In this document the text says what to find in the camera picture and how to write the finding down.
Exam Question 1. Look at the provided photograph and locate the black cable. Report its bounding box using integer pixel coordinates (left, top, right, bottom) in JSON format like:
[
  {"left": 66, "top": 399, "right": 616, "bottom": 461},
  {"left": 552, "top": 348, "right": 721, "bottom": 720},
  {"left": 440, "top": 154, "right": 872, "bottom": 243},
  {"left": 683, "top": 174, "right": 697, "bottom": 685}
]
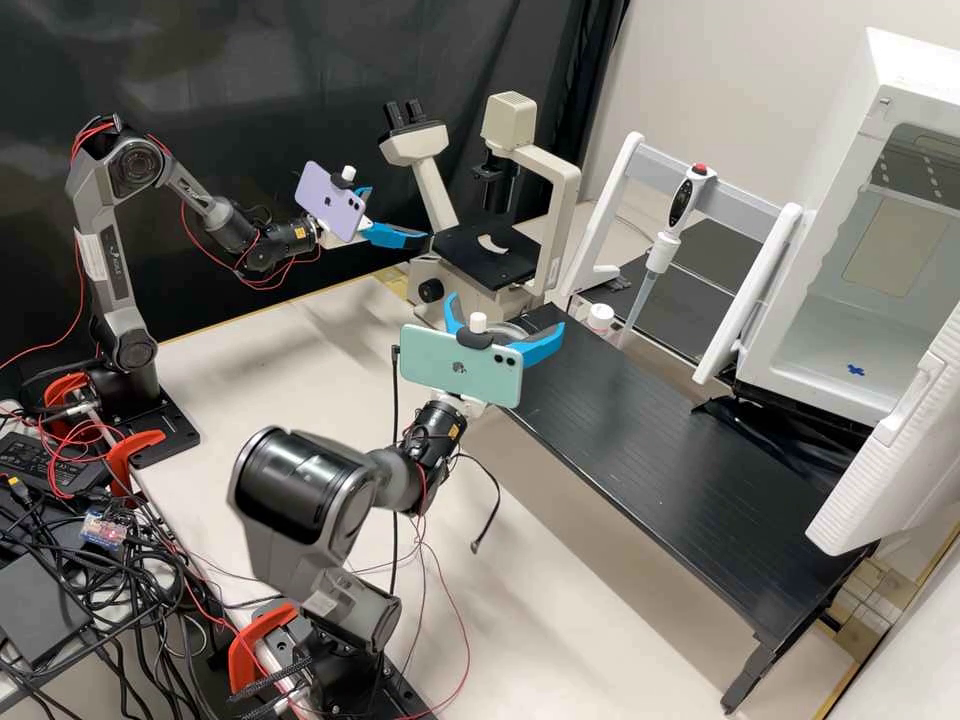
[{"left": 448, "top": 449, "right": 502, "bottom": 555}]

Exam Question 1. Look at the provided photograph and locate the orange clamp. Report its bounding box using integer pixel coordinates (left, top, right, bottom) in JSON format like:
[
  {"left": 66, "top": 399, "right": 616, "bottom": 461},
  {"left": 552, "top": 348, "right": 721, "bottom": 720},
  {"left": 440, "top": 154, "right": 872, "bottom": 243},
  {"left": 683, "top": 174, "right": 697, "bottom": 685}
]
[
  {"left": 110, "top": 428, "right": 169, "bottom": 499},
  {"left": 42, "top": 372, "right": 99, "bottom": 414},
  {"left": 226, "top": 602, "right": 303, "bottom": 696}
]

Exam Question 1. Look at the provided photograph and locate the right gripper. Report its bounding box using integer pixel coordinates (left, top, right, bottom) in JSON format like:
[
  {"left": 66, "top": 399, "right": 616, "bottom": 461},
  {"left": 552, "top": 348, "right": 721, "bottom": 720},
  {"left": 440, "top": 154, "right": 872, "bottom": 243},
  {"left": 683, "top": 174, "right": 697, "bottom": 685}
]
[{"left": 437, "top": 292, "right": 567, "bottom": 421}]

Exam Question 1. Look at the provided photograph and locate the right wrist camera phone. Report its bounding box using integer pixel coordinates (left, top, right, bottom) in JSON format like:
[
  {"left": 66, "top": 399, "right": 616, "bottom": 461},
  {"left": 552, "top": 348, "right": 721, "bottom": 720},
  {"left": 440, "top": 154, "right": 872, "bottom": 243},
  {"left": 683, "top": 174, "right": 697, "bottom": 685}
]
[{"left": 397, "top": 311, "right": 526, "bottom": 412}]

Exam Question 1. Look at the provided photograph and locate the incubator door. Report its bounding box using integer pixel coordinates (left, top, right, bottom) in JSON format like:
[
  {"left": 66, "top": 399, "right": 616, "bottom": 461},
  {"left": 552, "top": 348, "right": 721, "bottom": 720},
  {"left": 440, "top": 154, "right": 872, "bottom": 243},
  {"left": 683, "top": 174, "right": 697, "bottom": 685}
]
[{"left": 806, "top": 303, "right": 960, "bottom": 558}]

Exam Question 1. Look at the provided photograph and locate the white pipette stand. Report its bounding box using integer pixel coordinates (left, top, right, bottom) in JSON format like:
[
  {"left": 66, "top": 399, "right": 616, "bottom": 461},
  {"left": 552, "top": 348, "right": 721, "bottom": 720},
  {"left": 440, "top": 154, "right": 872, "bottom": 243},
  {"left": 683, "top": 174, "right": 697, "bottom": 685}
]
[{"left": 558, "top": 131, "right": 805, "bottom": 388}]

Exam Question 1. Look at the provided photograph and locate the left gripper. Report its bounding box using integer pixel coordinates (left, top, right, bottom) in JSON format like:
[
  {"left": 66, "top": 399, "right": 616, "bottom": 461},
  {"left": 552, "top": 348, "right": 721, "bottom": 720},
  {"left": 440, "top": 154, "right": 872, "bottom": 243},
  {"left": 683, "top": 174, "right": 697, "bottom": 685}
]
[{"left": 322, "top": 184, "right": 430, "bottom": 250}]

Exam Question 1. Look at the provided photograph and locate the pipette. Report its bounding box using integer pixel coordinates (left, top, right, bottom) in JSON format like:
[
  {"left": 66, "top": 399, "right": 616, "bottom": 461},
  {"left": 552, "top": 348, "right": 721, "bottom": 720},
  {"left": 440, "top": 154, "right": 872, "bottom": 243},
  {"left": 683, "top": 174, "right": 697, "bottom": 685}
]
[{"left": 618, "top": 161, "right": 719, "bottom": 350}]

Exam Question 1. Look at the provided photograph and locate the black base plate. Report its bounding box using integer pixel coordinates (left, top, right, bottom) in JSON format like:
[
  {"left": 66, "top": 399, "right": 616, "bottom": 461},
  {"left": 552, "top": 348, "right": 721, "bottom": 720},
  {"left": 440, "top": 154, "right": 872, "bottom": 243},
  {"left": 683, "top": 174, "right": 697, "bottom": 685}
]
[
  {"left": 247, "top": 650, "right": 440, "bottom": 720},
  {"left": 41, "top": 393, "right": 202, "bottom": 472}
]

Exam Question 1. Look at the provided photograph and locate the black power adapter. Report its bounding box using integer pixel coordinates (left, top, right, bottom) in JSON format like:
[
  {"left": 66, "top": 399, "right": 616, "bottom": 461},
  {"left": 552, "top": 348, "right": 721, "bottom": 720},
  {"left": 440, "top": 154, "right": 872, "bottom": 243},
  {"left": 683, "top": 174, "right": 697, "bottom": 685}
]
[{"left": 0, "top": 431, "right": 115, "bottom": 499}]

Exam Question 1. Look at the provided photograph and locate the small circuit board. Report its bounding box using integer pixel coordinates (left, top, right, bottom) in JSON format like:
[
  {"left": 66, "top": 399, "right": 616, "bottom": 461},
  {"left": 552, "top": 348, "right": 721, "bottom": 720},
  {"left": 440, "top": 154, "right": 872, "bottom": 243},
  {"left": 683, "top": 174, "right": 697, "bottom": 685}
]
[{"left": 80, "top": 509, "right": 128, "bottom": 547}]

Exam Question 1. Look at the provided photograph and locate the black flat box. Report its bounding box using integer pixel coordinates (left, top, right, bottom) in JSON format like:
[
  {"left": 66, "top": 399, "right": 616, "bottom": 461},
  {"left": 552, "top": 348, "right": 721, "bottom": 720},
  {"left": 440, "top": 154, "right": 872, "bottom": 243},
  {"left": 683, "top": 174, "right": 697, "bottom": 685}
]
[{"left": 0, "top": 553, "right": 94, "bottom": 670}]

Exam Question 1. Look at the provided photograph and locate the wrist camera phone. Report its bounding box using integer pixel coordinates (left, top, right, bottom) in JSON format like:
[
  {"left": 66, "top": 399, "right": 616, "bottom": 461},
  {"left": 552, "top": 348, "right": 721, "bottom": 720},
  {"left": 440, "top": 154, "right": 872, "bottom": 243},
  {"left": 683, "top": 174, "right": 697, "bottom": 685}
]
[
  {"left": 293, "top": 159, "right": 370, "bottom": 244},
  {"left": 397, "top": 311, "right": 526, "bottom": 412}
]

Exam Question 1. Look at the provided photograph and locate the cream microscope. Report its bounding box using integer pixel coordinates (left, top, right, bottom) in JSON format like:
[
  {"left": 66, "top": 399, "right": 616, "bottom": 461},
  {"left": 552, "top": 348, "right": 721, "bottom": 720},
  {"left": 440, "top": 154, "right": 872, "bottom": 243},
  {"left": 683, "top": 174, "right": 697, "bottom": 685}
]
[{"left": 378, "top": 91, "right": 583, "bottom": 319}]

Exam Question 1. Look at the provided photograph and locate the white incubator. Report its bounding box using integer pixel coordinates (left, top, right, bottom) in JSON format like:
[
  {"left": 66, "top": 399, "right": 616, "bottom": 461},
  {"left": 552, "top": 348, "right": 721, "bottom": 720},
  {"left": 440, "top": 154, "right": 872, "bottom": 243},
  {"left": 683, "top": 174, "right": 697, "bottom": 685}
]
[{"left": 734, "top": 26, "right": 960, "bottom": 430}]

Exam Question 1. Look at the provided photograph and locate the left wrist camera phone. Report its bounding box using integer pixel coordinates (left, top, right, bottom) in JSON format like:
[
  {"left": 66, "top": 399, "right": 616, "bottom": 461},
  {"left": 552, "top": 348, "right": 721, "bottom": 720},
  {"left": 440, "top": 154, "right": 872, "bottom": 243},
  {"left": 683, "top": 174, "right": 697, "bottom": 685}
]
[{"left": 293, "top": 159, "right": 370, "bottom": 244}]

